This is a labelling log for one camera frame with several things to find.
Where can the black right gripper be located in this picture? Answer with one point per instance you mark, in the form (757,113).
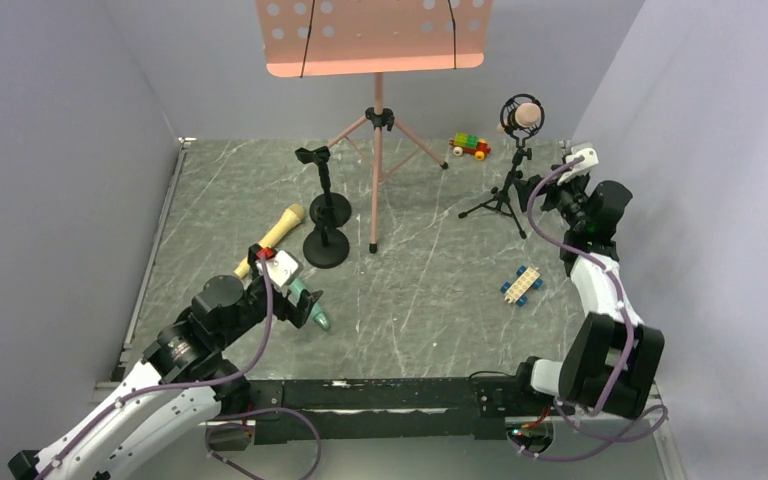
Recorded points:
(552,198)

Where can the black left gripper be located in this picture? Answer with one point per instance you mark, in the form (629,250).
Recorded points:
(294,300)

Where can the black tripod microphone stand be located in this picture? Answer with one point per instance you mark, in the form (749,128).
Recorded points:
(500,201)

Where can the pink microphone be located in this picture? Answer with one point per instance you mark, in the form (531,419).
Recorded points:
(520,117)

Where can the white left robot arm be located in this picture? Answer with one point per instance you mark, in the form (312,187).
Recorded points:
(182,378)

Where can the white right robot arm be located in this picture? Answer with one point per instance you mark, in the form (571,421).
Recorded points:
(612,362)

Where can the front black round-base mic stand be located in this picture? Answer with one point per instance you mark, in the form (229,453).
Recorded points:
(326,246)

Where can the black round-base mic stand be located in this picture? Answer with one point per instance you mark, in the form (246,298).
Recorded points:
(326,246)
(323,192)

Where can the rear black round-base mic stand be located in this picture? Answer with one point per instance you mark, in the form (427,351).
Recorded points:
(323,192)

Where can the pink music stand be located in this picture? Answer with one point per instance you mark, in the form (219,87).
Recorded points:
(331,38)

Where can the teal microphone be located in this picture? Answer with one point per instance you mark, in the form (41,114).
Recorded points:
(298,290)

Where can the colourful toy block train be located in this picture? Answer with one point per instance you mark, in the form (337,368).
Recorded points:
(466,144)

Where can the yellow microphone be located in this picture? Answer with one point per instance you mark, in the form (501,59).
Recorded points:
(290,218)

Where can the white blue toy block car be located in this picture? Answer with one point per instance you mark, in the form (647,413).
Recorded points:
(515,291)

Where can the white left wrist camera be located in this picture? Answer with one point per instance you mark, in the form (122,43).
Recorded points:
(282,268)

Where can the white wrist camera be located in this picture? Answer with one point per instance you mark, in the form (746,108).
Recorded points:
(282,268)
(581,159)

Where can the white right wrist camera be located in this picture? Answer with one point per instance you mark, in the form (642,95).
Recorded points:
(581,159)

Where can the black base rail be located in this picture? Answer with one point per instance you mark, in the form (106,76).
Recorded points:
(483,407)

